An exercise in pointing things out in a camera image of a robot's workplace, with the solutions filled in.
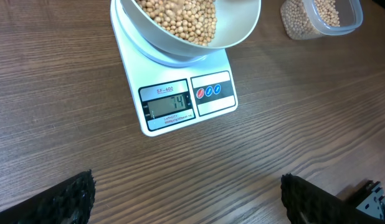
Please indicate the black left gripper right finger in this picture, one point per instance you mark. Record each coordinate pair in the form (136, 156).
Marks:
(307, 203)

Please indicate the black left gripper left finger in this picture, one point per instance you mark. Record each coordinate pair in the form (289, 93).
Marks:
(70, 201)

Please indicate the white digital kitchen scale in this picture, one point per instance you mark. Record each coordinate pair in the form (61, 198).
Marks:
(171, 92)

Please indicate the white round bowl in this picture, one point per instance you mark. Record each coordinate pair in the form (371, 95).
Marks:
(236, 19)

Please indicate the soybeans in white bowl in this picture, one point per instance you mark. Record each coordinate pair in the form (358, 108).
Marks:
(191, 20)

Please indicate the pile of yellow soybeans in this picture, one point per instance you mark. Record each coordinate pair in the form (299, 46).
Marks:
(297, 23)

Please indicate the clear plastic container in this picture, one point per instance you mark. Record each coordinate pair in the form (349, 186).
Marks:
(311, 19)

